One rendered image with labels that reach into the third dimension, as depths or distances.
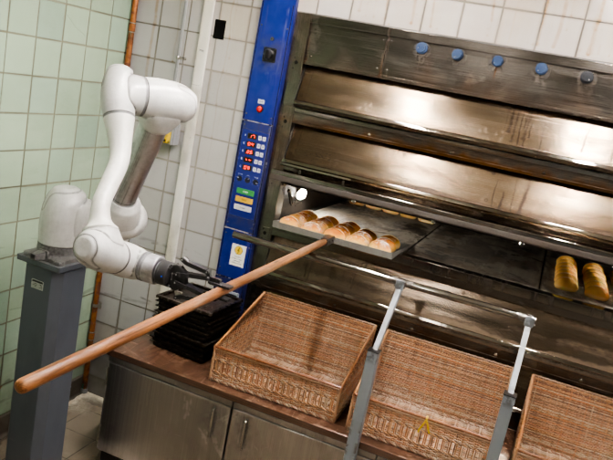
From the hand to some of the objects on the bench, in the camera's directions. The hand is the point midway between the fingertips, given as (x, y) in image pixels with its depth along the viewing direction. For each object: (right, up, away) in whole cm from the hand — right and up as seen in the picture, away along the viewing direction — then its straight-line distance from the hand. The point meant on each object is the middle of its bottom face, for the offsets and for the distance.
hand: (220, 290), depth 201 cm
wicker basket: (+129, -77, +56) cm, 160 cm away
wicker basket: (+18, -47, +94) cm, 106 cm away
